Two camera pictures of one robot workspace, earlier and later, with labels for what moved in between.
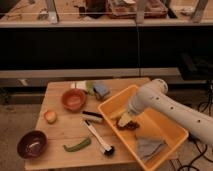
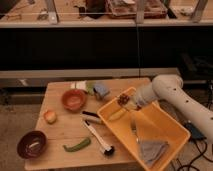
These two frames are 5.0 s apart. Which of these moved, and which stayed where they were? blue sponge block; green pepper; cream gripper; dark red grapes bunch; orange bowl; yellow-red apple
Moved: dark red grapes bunch; cream gripper
Stayed: yellow-red apple; blue sponge block; green pepper; orange bowl
